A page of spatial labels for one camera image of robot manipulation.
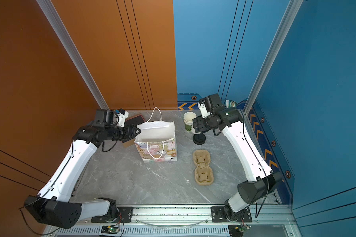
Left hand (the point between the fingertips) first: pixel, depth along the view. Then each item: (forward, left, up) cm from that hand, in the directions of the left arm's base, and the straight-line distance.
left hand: (138, 129), depth 75 cm
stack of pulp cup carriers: (-13, -35, -24) cm, 45 cm away
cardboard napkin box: (+6, +12, -23) cm, 26 cm away
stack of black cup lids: (+10, -34, -23) cm, 42 cm away
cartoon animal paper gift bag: (-7, -10, -1) cm, 12 cm away
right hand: (+3, -33, +2) cm, 33 cm away
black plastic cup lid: (+10, -34, -23) cm, 43 cm away
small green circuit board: (-40, +12, -28) cm, 50 cm away
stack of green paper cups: (+20, -26, -14) cm, 36 cm away
